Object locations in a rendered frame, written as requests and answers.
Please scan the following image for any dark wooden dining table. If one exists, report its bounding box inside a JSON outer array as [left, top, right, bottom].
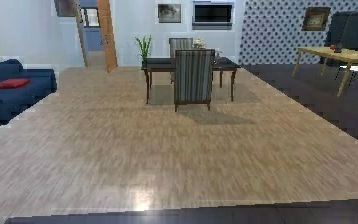
[[140, 56, 242, 105]]

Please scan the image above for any red cushion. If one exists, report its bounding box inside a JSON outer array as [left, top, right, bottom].
[[0, 78, 31, 90]]

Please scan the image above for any gold framed picture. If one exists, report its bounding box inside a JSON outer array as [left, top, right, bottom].
[[301, 6, 332, 32]]

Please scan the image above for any dark blue sofa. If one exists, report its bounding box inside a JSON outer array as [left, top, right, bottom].
[[0, 58, 58, 126]]

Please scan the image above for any orange wooden room door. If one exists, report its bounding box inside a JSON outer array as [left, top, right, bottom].
[[96, 0, 119, 73]]

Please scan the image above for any white flower bouquet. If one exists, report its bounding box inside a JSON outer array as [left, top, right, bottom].
[[191, 37, 208, 50]]

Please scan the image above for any dark framed wall picture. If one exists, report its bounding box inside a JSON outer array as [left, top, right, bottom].
[[54, 0, 79, 18]]

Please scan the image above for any striped grey dining chair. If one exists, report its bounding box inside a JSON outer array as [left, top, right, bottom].
[[168, 37, 195, 85], [173, 48, 217, 113]]

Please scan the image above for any light wooden table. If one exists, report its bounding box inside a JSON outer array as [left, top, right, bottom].
[[291, 46, 358, 98]]

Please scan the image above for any green house plant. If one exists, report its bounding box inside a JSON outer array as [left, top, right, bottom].
[[135, 34, 153, 67]]

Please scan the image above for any black wall television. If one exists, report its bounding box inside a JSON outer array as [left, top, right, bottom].
[[191, 0, 235, 31]]

